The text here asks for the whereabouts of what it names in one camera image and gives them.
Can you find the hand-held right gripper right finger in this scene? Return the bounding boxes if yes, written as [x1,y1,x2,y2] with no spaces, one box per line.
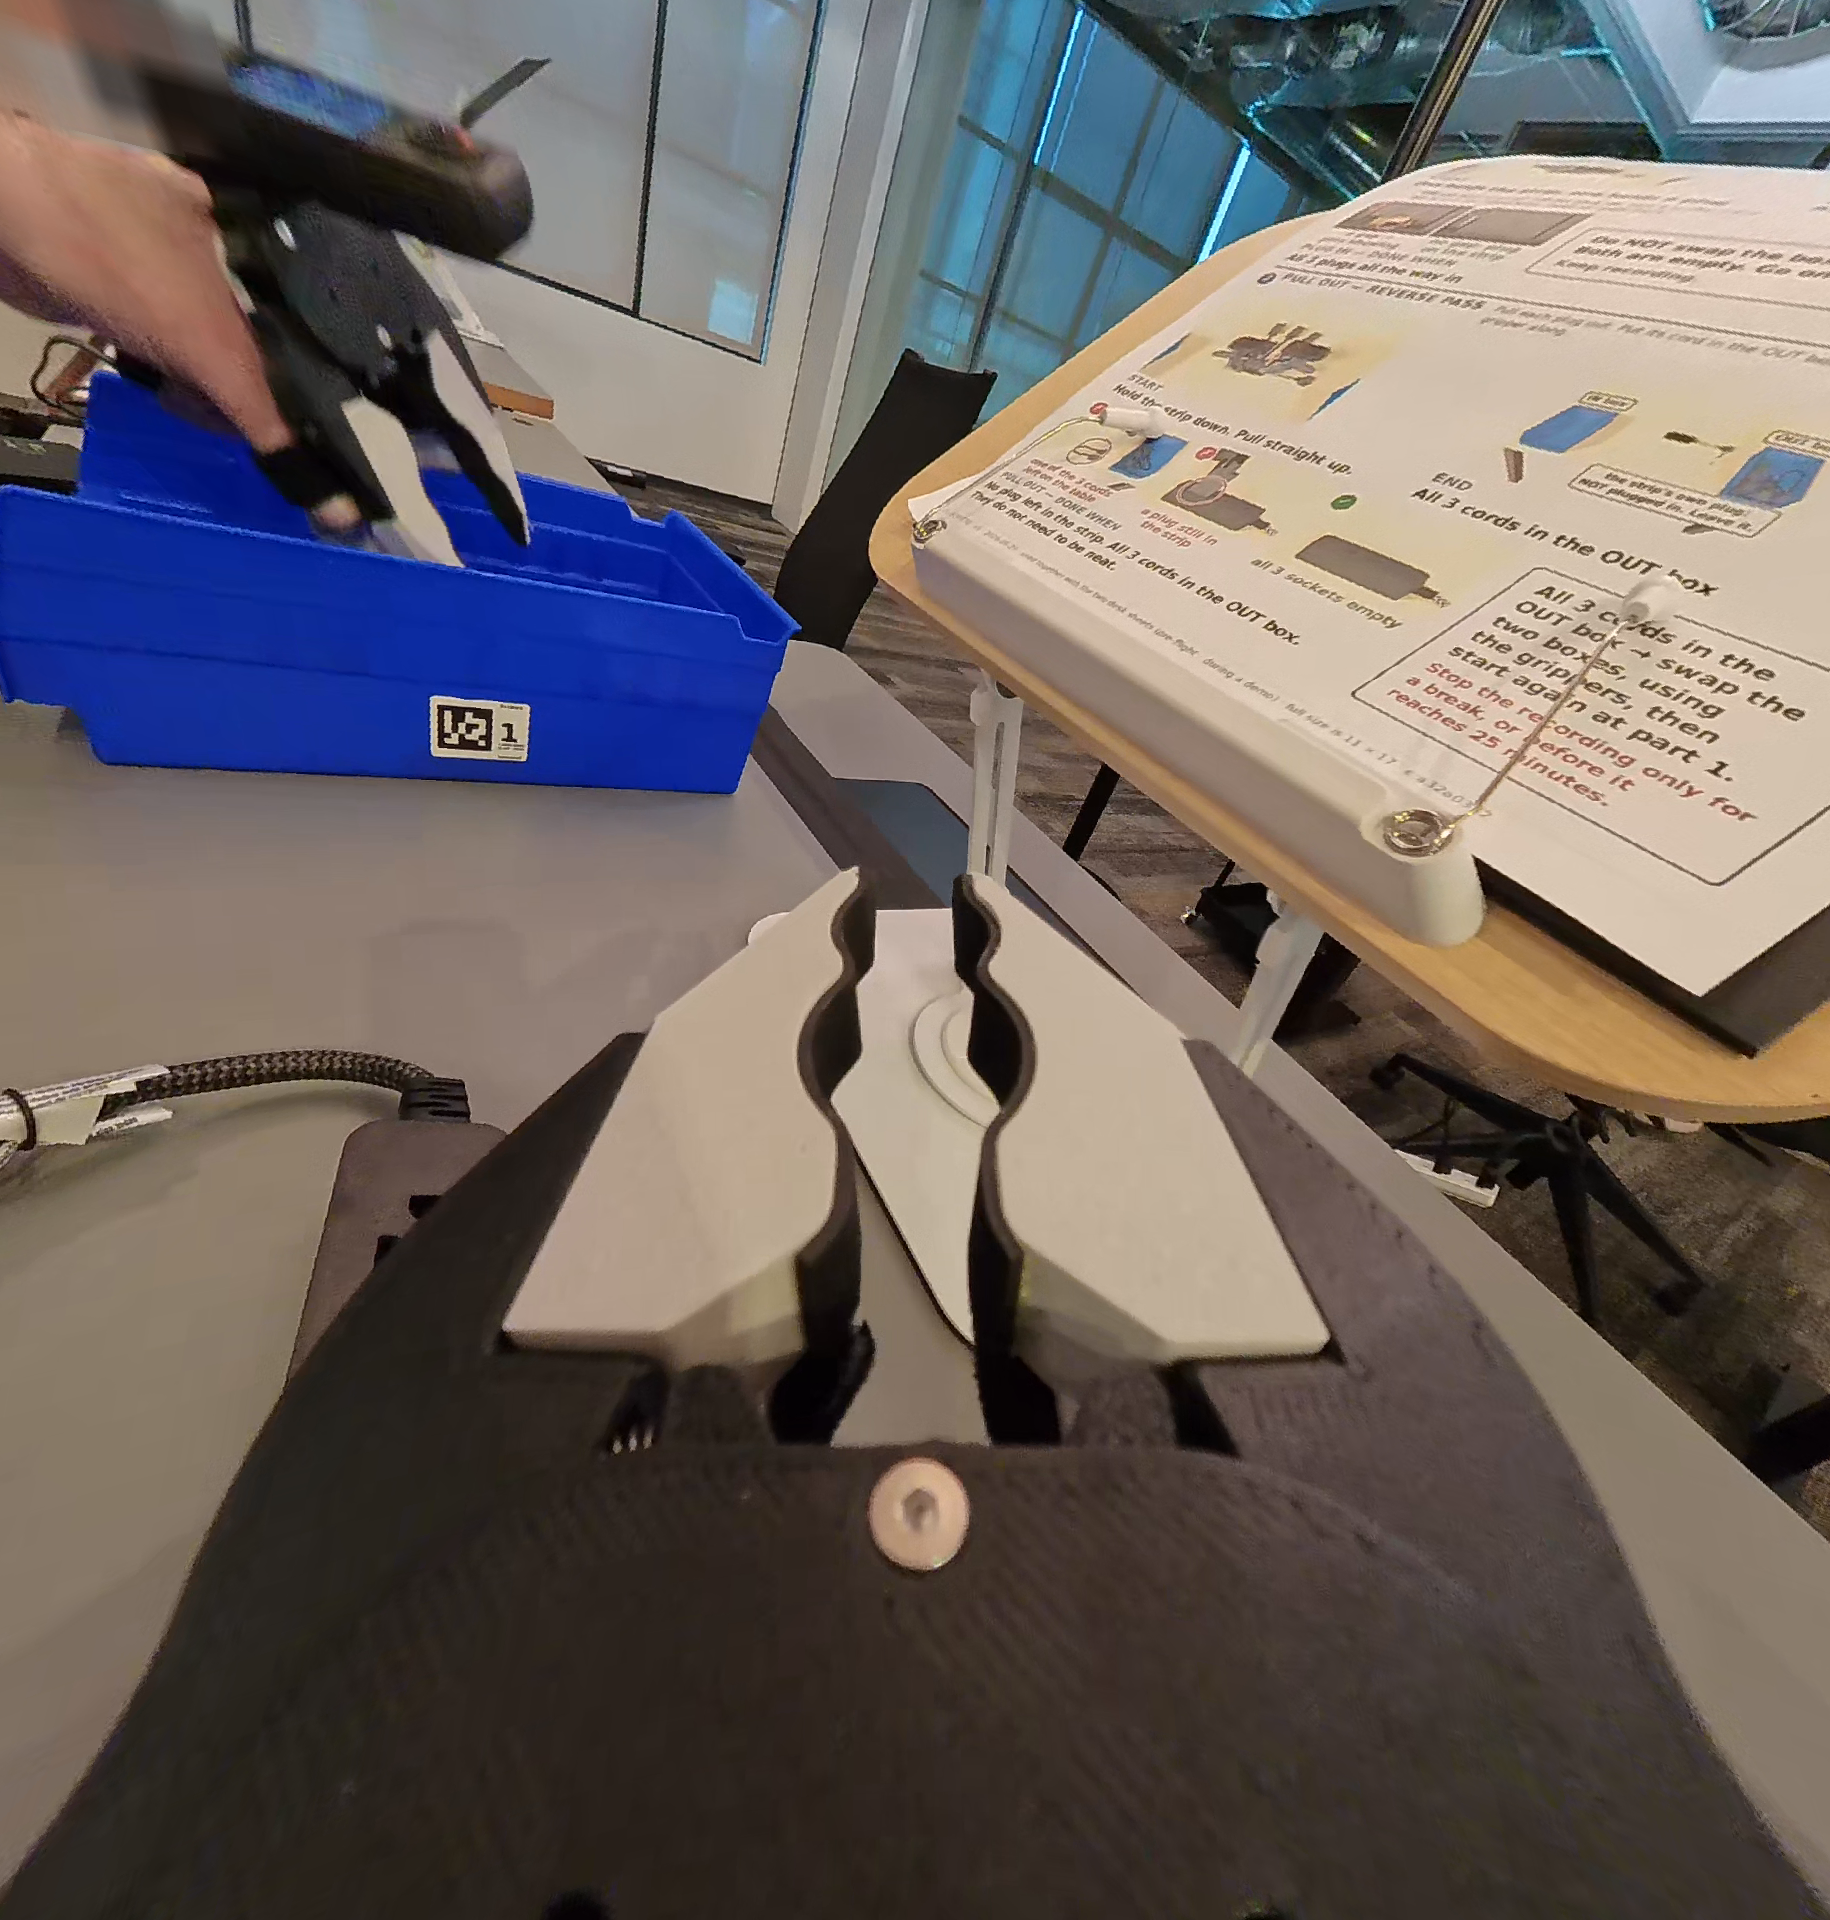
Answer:
[948,874,1336,1445]

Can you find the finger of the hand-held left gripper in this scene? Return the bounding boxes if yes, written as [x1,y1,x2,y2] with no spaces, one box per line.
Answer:
[312,392,470,571]
[393,332,534,546]

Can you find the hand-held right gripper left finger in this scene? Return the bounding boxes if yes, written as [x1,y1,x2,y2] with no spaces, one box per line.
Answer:
[500,869,875,1428]

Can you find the blue plastic bin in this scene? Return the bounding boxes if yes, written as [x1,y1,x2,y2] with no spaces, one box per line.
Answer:
[0,366,802,795]

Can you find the black power strip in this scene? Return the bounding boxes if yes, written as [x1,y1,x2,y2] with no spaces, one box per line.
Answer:
[287,1117,513,1358]

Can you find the black braided strip cable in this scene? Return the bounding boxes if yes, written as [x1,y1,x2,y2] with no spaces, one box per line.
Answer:
[96,1050,474,1128]

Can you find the person's left hand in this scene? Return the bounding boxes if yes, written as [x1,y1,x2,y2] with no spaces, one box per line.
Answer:
[0,106,293,453]

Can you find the black chair base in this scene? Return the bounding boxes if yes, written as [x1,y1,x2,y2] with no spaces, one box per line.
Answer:
[1364,1050,1718,1329]

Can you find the black office chair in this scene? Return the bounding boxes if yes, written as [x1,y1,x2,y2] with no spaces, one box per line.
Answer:
[771,351,998,654]

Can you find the white page holder ledge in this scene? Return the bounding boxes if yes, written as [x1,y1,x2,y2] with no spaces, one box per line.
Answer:
[907,516,1487,949]

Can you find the black backing board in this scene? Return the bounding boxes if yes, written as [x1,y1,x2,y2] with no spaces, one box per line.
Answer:
[1469,862,1830,1059]

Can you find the printed instruction sheet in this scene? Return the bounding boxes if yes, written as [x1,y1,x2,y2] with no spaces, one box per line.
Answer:
[914,157,1830,998]

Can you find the black pole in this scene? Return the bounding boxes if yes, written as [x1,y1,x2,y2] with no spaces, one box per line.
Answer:
[1387,0,1508,173]

